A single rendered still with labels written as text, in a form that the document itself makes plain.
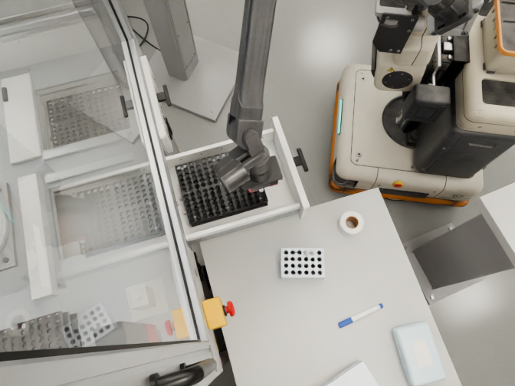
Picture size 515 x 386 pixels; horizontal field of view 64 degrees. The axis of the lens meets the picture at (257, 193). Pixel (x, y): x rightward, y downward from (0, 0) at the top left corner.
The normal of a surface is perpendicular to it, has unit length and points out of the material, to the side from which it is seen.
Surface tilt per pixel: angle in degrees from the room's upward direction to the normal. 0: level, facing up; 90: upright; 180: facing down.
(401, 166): 0
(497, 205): 0
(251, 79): 48
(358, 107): 0
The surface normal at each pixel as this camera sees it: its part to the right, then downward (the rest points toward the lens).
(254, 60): 0.37, 0.39
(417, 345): 0.00, -0.33
